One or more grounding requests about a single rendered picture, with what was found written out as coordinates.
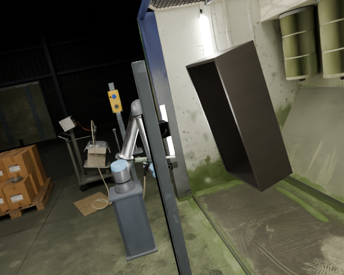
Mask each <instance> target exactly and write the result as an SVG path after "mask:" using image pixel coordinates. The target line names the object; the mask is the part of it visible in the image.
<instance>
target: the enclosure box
mask: <svg viewBox="0 0 344 275"><path fill-rule="evenodd" d="M185 67H186V69H187V72H188V74H189V78H190V79H191V82H192V85H193V88H194V90H195V93H196V95H197V98H198V100H199V103H200V106H201V108H202V111H203V113H204V116H205V118H206V121H207V124H208V126H209V129H210V132H211V134H212V137H213V139H214V142H215V144H216V147H217V149H218V152H219V154H220V157H221V159H222V163H223V165H224V168H225V170H226V172H227V173H229V174H231V175H232V176H234V177H236V178H238V179H239V180H241V181H243V182H245V183H246V184H248V185H250V186H251V187H253V188H255V189H256V190H258V191H260V192H263V191H265V190H266V189H268V188H270V187H271V186H273V185H274V184H276V183H277V182H279V181H281V180H282V179H284V178H286V177H287V176H289V175H290V174H292V173H293V172H292V168H291V165H290V162H289V158H288V155H287V151H286V148H285V145H284V142H283V138H282V135H281V131H280V128H279V125H278V121H277V118H276V115H275V111H274V107H273V105H272V101H271V98H270V94H269V91H268V88H267V85H266V82H265V78H264V74H263V71H262V68H261V65H260V61H259V58H258V54H257V51H256V47H255V45H254V41H253V40H251V41H248V42H245V43H242V44H239V45H236V46H233V47H230V48H227V49H224V50H221V51H218V52H215V53H213V54H211V55H209V56H206V57H204V58H202V59H200V60H198V61H195V62H193V63H191V64H189V65H187V66H185Z"/></svg>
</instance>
